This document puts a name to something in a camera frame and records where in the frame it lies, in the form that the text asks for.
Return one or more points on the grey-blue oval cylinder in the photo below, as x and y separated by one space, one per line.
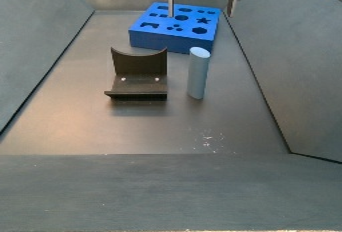
198 68

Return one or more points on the blue foam shape board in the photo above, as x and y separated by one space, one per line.
191 28

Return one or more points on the black curved holder stand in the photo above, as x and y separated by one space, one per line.
140 76

